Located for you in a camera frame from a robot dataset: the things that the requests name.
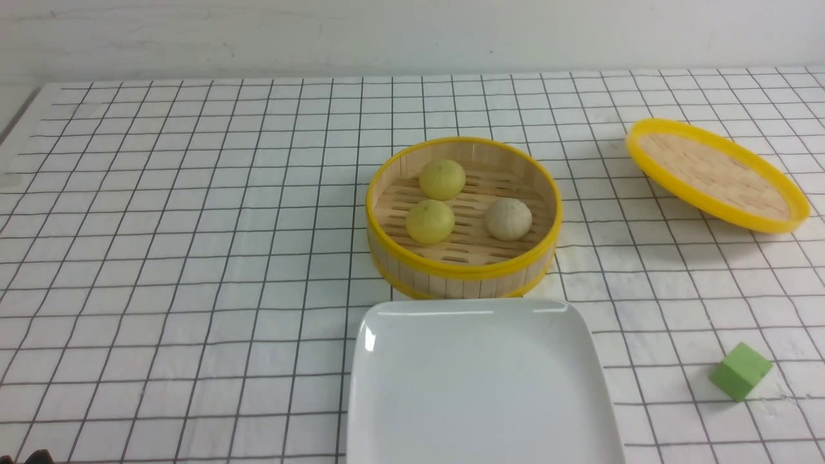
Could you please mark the yellow steamed bun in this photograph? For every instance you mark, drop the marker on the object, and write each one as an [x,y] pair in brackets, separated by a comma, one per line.
[442,179]
[430,222]

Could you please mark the beige steamed bun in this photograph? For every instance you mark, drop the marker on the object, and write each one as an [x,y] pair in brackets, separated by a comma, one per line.
[508,219]

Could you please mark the white square plate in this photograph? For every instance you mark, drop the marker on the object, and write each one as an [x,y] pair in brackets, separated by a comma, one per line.
[507,380]

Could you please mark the bamboo steamer basket yellow rim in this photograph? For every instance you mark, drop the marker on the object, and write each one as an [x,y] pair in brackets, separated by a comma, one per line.
[470,263]

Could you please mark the checkered white tablecloth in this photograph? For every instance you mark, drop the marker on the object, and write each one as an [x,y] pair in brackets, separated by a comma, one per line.
[185,265]

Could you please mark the bamboo steamer lid yellow rim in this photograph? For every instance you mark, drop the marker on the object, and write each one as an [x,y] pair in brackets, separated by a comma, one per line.
[718,176]

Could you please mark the green foam cube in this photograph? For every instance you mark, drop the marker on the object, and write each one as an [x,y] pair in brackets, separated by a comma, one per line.
[741,370]

